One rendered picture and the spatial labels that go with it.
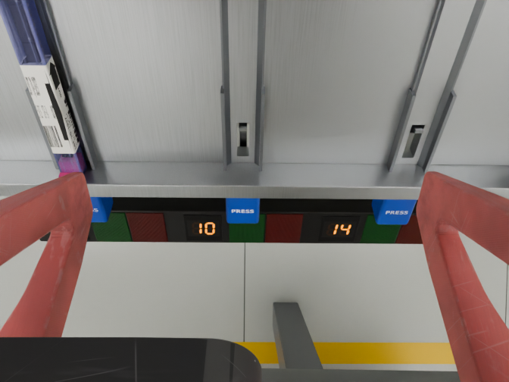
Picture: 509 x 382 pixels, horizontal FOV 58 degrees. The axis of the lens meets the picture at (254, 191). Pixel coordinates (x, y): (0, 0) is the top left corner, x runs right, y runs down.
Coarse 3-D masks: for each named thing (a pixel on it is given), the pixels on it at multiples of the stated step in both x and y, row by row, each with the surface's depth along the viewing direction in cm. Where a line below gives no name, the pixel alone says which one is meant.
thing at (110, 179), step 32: (0, 160) 31; (0, 192) 30; (96, 192) 30; (128, 192) 30; (160, 192) 30; (192, 192) 30; (224, 192) 30; (256, 192) 30; (288, 192) 30; (320, 192) 30; (352, 192) 30; (384, 192) 30; (416, 192) 30
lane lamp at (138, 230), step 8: (128, 216) 36; (136, 216) 36; (144, 216) 36; (152, 216) 36; (160, 216) 36; (136, 224) 37; (144, 224) 37; (152, 224) 37; (160, 224) 37; (136, 232) 38; (144, 232) 38; (152, 232) 38; (160, 232) 38; (136, 240) 38; (144, 240) 38; (152, 240) 38; (160, 240) 38
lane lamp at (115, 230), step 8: (112, 216) 36; (120, 216) 36; (96, 224) 37; (104, 224) 37; (112, 224) 37; (120, 224) 37; (96, 232) 37; (104, 232) 37; (112, 232) 37; (120, 232) 37; (128, 232) 38; (104, 240) 38; (112, 240) 38; (120, 240) 38; (128, 240) 38
